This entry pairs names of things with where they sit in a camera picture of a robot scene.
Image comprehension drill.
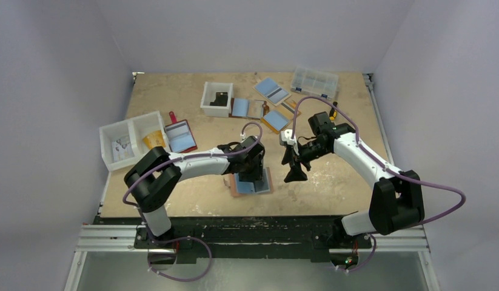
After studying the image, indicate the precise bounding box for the white two-compartment bin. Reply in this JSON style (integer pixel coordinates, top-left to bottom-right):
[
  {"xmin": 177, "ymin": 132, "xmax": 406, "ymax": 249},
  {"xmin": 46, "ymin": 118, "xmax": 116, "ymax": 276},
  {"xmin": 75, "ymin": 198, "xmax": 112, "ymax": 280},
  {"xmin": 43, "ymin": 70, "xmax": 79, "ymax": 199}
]
[{"xmin": 99, "ymin": 111, "xmax": 170, "ymax": 172}]

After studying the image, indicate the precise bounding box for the orange card holder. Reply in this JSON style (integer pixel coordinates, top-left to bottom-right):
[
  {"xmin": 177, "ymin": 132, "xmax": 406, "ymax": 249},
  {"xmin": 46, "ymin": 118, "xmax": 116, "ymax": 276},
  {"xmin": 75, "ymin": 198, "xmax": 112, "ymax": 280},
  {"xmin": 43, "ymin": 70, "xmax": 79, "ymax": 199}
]
[{"xmin": 260, "ymin": 101, "xmax": 297, "ymax": 134}]

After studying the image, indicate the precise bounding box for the white card holder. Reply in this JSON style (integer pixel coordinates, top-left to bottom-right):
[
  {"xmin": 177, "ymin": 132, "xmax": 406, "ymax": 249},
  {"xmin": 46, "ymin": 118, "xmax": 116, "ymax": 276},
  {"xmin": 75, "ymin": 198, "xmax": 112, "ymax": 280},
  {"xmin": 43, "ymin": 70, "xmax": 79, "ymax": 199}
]
[{"xmin": 253, "ymin": 77, "xmax": 292, "ymax": 106}]

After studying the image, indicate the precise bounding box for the black object in box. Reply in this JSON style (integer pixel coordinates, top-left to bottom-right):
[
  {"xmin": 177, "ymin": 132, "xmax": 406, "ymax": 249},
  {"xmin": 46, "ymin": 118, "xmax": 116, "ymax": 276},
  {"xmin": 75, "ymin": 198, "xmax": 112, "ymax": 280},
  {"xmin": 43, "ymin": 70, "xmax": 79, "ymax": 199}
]
[{"xmin": 210, "ymin": 92, "xmax": 229, "ymax": 107}]

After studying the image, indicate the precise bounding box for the orange card in bin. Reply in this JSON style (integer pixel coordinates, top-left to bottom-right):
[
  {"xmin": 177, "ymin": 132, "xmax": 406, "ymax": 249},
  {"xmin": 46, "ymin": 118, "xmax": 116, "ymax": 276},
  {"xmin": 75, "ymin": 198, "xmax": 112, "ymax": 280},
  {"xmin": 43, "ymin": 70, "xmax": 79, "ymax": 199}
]
[{"xmin": 142, "ymin": 130, "xmax": 167, "ymax": 150}]

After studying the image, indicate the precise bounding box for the printed card in bin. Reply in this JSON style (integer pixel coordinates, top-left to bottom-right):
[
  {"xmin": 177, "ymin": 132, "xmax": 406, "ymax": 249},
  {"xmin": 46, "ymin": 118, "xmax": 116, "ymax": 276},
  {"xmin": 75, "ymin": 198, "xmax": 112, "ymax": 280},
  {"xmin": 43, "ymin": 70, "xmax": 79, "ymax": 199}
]
[{"xmin": 111, "ymin": 136, "xmax": 134, "ymax": 162}]

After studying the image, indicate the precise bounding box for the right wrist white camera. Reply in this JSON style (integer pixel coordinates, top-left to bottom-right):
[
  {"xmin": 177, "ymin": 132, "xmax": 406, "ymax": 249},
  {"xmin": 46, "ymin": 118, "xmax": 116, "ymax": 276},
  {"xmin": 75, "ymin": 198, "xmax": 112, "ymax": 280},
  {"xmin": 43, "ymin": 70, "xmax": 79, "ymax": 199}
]
[{"xmin": 279, "ymin": 129, "xmax": 298, "ymax": 147}]

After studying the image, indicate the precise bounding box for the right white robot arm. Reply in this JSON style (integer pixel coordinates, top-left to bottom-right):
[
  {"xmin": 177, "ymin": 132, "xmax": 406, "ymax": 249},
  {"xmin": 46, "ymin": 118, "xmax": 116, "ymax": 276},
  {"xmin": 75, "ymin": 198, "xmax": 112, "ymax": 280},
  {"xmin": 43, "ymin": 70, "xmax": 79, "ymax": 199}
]
[{"xmin": 280, "ymin": 112, "xmax": 424, "ymax": 247}]

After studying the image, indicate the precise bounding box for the clear plastic organizer box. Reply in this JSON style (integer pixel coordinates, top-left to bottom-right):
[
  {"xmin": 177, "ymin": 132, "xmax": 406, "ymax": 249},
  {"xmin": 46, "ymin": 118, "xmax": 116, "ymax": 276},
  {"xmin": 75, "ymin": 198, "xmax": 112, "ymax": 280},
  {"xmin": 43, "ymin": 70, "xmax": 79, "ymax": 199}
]
[{"xmin": 290, "ymin": 66, "xmax": 339, "ymax": 100}]

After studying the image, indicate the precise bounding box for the small white square box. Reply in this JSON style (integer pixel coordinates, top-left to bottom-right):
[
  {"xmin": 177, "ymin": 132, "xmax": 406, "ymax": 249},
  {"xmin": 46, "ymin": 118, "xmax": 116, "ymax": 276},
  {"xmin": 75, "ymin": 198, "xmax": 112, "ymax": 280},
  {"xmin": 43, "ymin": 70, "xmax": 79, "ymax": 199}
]
[{"xmin": 200, "ymin": 82, "xmax": 233, "ymax": 118}]

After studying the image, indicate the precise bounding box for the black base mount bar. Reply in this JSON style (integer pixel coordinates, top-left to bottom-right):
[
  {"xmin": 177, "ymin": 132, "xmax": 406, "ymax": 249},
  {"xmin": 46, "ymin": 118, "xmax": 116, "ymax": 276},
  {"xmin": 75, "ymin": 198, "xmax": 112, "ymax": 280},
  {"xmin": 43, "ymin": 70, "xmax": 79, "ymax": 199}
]
[{"xmin": 92, "ymin": 215, "xmax": 372, "ymax": 266}]

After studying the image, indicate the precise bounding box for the brown open card holder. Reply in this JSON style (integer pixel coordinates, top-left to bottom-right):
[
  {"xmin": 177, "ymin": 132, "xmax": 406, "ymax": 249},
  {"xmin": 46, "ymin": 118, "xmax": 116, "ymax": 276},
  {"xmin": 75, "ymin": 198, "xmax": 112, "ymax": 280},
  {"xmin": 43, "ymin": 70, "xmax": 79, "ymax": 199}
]
[{"xmin": 229, "ymin": 98, "xmax": 270, "ymax": 120}]

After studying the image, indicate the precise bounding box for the aluminium frame rail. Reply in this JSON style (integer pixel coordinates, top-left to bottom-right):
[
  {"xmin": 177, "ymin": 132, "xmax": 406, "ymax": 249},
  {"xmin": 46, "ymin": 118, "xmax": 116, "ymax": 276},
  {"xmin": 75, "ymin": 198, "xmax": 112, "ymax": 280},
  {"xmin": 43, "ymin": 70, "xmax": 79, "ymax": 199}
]
[{"xmin": 64, "ymin": 224, "xmax": 440, "ymax": 290}]

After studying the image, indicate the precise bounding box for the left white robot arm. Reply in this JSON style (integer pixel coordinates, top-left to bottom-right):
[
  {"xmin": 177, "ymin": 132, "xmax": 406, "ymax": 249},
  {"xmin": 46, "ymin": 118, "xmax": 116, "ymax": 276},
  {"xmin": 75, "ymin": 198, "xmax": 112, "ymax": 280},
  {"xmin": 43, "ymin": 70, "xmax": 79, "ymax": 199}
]
[{"xmin": 124, "ymin": 136, "xmax": 265, "ymax": 248}]

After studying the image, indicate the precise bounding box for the red card holder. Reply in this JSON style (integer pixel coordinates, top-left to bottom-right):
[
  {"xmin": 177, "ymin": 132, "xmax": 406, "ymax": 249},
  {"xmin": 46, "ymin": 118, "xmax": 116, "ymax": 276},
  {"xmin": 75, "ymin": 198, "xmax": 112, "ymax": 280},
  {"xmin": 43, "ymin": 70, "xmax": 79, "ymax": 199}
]
[{"xmin": 164, "ymin": 111, "xmax": 198, "ymax": 153}]

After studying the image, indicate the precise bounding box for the pink card holder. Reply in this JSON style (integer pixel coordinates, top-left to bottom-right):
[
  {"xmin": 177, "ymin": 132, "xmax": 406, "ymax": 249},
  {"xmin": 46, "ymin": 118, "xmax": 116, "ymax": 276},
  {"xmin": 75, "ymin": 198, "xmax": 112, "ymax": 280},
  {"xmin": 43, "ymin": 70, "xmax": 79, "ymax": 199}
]
[{"xmin": 223, "ymin": 167, "xmax": 274, "ymax": 198}]

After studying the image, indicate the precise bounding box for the yellow black screwdriver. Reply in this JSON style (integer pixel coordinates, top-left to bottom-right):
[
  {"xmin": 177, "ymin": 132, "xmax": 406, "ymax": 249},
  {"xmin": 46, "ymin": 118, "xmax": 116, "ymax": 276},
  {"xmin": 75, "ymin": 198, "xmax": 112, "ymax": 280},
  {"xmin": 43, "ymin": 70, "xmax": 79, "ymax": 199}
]
[{"xmin": 329, "ymin": 101, "xmax": 338, "ymax": 121}]

